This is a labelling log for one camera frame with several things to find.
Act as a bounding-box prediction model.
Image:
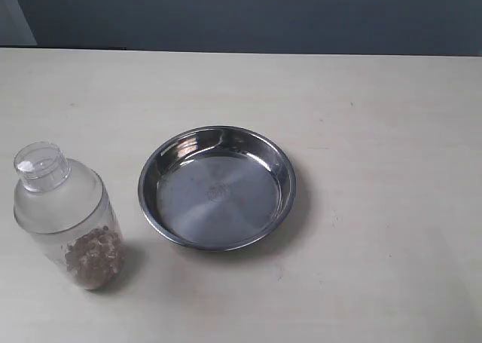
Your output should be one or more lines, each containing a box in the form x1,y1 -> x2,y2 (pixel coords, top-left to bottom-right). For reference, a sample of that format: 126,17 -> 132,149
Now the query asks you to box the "clear plastic jar with beans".
14,142 -> 126,290

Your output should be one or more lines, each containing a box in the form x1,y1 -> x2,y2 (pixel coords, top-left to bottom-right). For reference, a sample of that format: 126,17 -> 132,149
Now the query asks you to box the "round stainless steel plate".
138,126 -> 297,252

